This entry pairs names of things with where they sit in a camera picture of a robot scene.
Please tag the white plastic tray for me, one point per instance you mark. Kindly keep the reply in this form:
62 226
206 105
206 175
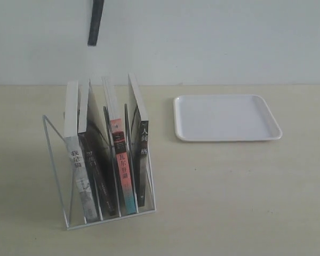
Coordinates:
224 118

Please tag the clear acrylic book rack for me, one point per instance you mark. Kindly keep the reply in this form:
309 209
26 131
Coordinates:
150 203

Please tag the black book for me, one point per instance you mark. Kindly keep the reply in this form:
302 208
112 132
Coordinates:
139 129

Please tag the dark brown book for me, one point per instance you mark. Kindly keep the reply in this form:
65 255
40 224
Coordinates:
96 150

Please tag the blue book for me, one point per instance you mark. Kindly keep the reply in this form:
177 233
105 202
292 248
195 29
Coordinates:
96 15

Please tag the red teal book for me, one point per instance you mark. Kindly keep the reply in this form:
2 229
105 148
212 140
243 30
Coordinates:
126 193

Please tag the grey white book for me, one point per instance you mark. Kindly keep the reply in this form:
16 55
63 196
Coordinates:
75 153

